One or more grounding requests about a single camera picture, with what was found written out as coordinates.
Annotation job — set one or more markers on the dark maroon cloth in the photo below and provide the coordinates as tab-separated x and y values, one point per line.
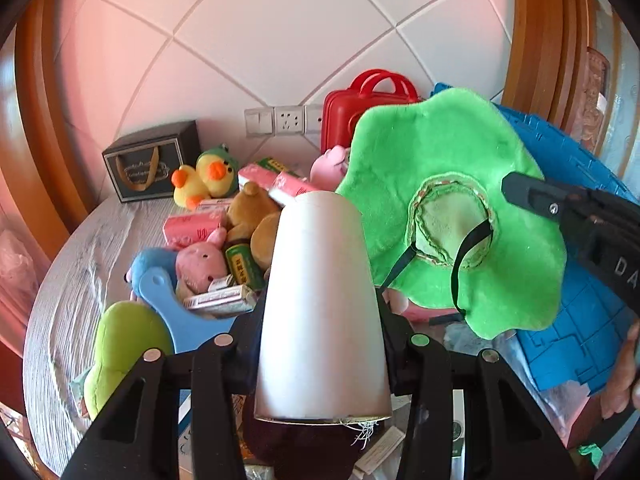
300	450

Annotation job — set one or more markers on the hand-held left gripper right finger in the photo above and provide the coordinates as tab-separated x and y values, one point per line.
425	365

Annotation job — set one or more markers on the green plush hat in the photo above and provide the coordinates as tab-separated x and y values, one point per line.
440	150

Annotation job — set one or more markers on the small green box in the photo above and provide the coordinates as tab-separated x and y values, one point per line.
242	265

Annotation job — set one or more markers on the pink white tissue pack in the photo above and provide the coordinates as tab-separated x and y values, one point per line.
257	172

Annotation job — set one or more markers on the person's right hand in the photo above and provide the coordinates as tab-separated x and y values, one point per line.
622	380

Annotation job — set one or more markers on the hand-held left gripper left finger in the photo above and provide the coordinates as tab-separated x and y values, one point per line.
220	365

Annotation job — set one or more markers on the lime green plush toy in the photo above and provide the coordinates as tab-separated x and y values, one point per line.
125	350

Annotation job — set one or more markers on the pink carton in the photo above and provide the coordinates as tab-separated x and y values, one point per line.
292	187

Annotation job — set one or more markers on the cloth-covered round desktop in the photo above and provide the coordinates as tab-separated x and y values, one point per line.
75	270

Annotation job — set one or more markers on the rolled patterned blankets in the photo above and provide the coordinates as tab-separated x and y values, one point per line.
597	100

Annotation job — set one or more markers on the brown teddy bear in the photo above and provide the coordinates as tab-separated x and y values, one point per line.
255	210

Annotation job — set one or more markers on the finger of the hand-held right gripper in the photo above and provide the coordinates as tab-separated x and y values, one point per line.
535	195

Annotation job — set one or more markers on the green cloth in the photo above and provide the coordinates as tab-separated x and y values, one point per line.
590	454

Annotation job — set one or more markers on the red toy suitcase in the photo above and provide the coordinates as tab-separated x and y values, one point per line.
340	120

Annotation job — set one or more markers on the white wall socket panel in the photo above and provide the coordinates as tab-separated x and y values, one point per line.
285	120

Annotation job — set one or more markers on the slim white medicine box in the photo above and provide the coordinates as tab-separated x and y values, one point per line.
220	300

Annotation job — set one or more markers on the green hooded duck plush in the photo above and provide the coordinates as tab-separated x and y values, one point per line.
217	172

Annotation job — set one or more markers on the blue plastic crate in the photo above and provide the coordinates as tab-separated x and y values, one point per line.
565	350

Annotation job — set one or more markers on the pink pig plush blue dress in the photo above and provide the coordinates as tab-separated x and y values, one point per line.
200	260

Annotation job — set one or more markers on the dark gift bag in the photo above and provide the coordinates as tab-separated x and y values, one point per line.
150	165

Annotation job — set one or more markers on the yellow duck plush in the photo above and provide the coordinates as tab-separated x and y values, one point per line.
187	187

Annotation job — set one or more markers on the pink tissue packet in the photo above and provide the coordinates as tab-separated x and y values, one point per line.
192	225

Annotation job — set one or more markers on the white cylinder cup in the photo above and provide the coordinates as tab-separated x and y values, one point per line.
320	310

